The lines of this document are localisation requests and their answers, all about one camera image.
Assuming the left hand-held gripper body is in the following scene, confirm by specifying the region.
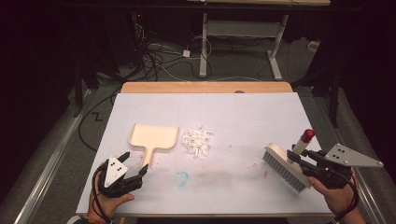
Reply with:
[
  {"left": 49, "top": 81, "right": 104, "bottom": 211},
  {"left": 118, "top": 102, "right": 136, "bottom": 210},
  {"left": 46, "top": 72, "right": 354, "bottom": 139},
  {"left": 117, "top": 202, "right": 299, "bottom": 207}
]
[{"left": 97, "top": 156, "right": 144, "bottom": 199}]

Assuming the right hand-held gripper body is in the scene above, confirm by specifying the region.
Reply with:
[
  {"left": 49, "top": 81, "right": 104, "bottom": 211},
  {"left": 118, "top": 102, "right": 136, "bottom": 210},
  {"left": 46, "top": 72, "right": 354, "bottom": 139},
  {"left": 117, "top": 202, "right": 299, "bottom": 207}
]
[{"left": 302, "top": 143, "right": 385, "bottom": 189}]

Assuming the white brush with red-tipped handle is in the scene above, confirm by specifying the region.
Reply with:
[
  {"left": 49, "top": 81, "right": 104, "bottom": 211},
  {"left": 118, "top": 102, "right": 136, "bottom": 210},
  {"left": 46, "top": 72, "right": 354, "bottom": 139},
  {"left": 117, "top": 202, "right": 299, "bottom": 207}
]
[{"left": 262, "top": 128, "right": 317, "bottom": 194}]

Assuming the person's left hand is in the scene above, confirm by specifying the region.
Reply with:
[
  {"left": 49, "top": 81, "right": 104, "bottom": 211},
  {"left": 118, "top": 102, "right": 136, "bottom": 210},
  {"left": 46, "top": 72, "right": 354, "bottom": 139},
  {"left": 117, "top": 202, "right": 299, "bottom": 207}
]
[{"left": 87, "top": 172, "right": 135, "bottom": 224}]

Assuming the person's right hand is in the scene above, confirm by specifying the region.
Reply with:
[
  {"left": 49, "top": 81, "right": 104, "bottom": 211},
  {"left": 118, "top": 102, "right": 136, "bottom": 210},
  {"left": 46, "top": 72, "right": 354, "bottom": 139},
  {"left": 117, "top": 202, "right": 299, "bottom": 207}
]
[{"left": 307, "top": 167, "right": 360, "bottom": 217}]

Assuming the cream dustpan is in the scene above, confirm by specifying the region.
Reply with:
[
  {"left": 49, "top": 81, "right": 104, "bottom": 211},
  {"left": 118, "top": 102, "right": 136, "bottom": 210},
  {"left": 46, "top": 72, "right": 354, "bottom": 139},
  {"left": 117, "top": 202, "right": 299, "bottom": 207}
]
[{"left": 128, "top": 122, "right": 180, "bottom": 169}]

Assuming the pile of white paper scraps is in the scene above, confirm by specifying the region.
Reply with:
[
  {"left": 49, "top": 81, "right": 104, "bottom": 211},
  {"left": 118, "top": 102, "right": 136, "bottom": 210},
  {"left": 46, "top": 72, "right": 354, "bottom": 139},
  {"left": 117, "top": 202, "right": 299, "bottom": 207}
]
[{"left": 179, "top": 124, "right": 216, "bottom": 161}]

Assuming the black stand leg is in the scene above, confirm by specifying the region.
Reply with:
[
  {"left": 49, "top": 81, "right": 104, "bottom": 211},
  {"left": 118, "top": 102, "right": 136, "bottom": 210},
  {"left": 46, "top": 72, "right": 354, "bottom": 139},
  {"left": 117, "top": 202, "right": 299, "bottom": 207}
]
[
  {"left": 291, "top": 66, "right": 342, "bottom": 129},
  {"left": 72, "top": 59, "right": 101, "bottom": 119}
]

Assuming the white table cover sheet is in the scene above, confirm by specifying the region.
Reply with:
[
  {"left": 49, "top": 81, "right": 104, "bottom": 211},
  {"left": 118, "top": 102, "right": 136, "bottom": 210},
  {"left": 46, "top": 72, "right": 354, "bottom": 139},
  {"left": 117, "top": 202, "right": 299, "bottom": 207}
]
[{"left": 76, "top": 91, "right": 332, "bottom": 217}]

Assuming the small white box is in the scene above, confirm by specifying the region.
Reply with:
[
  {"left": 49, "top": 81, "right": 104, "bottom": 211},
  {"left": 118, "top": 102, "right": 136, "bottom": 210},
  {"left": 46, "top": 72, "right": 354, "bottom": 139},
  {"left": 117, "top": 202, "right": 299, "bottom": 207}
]
[{"left": 307, "top": 39, "right": 321, "bottom": 53}]

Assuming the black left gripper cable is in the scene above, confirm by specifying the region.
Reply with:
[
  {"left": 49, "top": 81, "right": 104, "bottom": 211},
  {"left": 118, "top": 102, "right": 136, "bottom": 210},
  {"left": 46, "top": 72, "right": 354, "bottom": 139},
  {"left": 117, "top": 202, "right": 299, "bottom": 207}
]
[{"left": 91, "top": 162, "right": 114, "bottom": 224}]

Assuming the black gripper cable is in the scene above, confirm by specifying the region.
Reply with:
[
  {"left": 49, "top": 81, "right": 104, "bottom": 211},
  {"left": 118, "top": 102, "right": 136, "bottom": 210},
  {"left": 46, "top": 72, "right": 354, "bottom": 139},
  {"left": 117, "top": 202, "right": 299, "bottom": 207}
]
[
  {"left": 332, "top": 169, "right": 360, "bottom": 222},
  {"left": 91, "top": 162, "right": 114, "bottom": 224}
]

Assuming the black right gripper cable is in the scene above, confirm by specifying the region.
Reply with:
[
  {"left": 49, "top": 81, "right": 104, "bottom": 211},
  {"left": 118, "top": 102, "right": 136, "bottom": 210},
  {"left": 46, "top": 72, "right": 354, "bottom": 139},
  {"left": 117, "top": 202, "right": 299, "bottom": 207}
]
[{"left": 332, "top": 169, "right": 360, "bottom": 222}]

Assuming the metal floor rail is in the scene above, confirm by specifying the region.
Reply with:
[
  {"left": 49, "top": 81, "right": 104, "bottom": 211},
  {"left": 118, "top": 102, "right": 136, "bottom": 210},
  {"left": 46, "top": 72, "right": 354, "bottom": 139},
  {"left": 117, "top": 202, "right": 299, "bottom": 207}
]
[
  {"left": 314, "top": 92, "right": 389, "bottom": 224},
  {"left": 12, "top": 89, "right": 96, "bottom": 224}
]

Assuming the tangle of floor cables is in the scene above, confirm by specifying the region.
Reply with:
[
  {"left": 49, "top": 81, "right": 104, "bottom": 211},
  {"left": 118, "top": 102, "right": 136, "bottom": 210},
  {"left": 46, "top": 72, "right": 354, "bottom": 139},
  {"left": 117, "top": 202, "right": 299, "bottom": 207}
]
[{"left": 132, "top": 22, "right": 269, "bottom": 82}]

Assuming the white desk frame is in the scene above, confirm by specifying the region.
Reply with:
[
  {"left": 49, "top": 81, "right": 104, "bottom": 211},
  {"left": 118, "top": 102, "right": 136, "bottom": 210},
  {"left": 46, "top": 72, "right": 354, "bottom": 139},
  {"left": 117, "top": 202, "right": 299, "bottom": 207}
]
[{"left": 198, "top": 12, "right": 290, "bottom": 81}]

